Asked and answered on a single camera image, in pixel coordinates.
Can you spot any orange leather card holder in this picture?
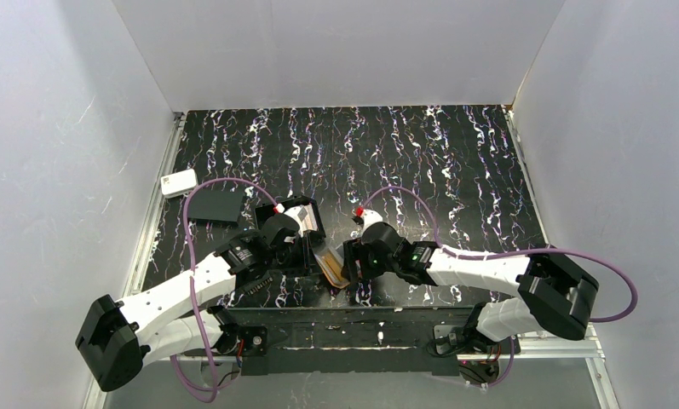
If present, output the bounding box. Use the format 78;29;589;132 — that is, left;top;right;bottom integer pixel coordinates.
313;245;350;289

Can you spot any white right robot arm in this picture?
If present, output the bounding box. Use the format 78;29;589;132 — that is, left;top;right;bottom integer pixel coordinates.
340;222;599;343

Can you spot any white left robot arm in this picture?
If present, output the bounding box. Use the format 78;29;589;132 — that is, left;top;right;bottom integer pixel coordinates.
75;214;325;392

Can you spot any black card box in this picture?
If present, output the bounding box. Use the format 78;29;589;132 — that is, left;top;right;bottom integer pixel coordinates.
254;196;326;244

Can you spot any black comb strip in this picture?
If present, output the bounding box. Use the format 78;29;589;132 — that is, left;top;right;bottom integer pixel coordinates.
241;275;273;296

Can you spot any black box lid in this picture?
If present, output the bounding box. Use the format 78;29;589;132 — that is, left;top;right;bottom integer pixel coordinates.
187;188;245;226

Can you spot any small white box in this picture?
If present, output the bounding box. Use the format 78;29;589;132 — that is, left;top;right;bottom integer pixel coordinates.
159;169;198;199

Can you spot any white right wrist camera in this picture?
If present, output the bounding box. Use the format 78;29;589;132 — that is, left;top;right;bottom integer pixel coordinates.
353;206;383;233

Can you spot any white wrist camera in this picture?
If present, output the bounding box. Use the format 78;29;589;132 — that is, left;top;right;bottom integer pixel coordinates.
353;206;383;233
274;204;309;238

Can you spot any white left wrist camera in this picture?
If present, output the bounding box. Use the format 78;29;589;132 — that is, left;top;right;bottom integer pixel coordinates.
274;204;309;238

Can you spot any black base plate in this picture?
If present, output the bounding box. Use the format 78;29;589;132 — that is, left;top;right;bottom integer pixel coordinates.
183;307;521;377

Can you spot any aluminium frame rail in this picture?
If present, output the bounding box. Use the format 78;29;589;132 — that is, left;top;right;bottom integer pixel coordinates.
82;112;187;409

